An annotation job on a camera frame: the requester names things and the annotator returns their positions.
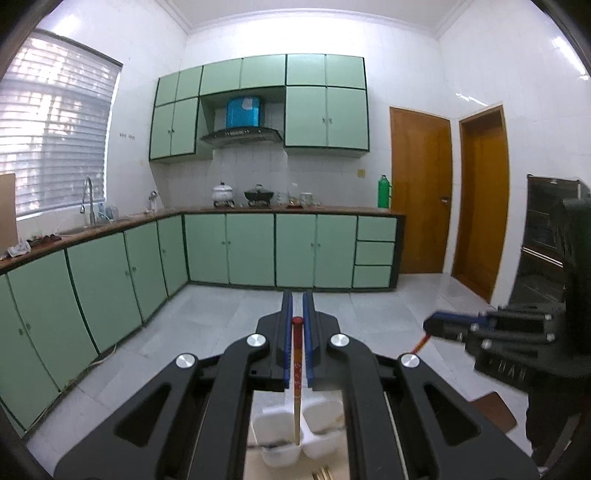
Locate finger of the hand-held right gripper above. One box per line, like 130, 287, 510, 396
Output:
426, 310, 556, 330
423, 318, 558, 354

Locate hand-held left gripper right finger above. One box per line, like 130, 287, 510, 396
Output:
302, 290, 541, 480

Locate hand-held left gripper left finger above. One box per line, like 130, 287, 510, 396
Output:
53, 290, 295, 480

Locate white two-compartment utensil holder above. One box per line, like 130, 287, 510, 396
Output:
252, 390, 347, 469

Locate black glass-front cabinet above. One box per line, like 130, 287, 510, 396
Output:
505, 174, 591, 315

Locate dark brown stool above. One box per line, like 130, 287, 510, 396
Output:
471, 391, 518, 435

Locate green lower kitchen cabinets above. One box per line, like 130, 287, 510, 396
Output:
0, 208, 406, 435

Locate closed wooden door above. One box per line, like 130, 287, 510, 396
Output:
389, 106, 453, 275

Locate cluster of seasoning jars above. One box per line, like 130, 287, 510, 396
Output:
276, 191, 322, 208

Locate black wok with lid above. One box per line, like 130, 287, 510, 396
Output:
244, 184, 274, 206

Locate range hood with blue film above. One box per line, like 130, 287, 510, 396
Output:
199, 95, 284, 149

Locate chrome sink faucet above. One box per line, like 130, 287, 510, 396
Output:
79, 178, 97, 227

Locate cloth clutter on counter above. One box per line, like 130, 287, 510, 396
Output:
6, 233, 62, 258

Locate brown wooden board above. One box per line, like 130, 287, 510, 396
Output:
0, 173, 19, 250

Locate white window blind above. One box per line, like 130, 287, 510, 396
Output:
0, 28, 124, 220

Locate wooden door with frame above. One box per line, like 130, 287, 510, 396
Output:
451, 104, 511, 304

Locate green upper wall cabinets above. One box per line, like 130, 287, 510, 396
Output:
148, 53, 371, 162

